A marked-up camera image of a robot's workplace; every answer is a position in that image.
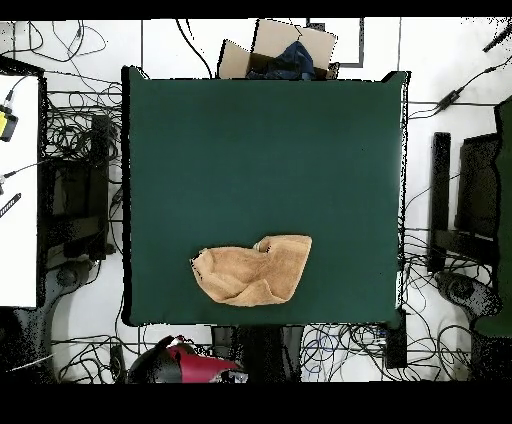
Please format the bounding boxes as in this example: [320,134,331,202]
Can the dark green table cloth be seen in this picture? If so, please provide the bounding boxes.
[121,65,409,327]

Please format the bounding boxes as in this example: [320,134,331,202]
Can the black metal stand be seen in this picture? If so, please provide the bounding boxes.
[427,131,502,274]
[41,113,114,263]

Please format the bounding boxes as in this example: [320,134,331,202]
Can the open cardboard box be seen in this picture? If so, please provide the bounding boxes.
[217,18,340,81]

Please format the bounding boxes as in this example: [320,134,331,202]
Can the black rod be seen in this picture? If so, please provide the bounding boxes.
[481,23,512,54]

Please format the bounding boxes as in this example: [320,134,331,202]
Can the dark green covered furniture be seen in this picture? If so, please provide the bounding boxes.
[474,95,512,338]

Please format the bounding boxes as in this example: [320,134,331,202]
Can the dark blue garment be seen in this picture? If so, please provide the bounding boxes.
[245,40,317,81]

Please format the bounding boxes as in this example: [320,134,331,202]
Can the yellow and black device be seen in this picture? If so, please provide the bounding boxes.
[0,104,20,143]

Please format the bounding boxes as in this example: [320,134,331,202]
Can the tangled black cables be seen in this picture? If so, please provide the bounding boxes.
[399,227,481,382]
[40,71,124,169]

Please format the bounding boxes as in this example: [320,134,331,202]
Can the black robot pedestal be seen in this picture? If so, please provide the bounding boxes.
[210,325,306,384]

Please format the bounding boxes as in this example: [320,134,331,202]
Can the tan terry towel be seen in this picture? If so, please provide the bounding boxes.
[189,234,314,308]

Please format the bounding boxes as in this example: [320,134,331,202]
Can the black power adapter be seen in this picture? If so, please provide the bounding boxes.
[434,88,465,115]

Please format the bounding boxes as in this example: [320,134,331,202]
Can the black ruler strip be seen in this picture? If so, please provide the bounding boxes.
[0,192,22,220]

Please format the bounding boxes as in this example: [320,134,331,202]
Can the small black box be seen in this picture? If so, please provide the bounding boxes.
[384,311,408,370]

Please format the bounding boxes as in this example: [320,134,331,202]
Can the white desk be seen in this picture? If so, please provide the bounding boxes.
[0,73,42,309]

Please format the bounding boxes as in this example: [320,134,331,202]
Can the black floor equipment lump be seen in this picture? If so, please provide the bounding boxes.
[434,270,502,322]
[50,259,94,290]

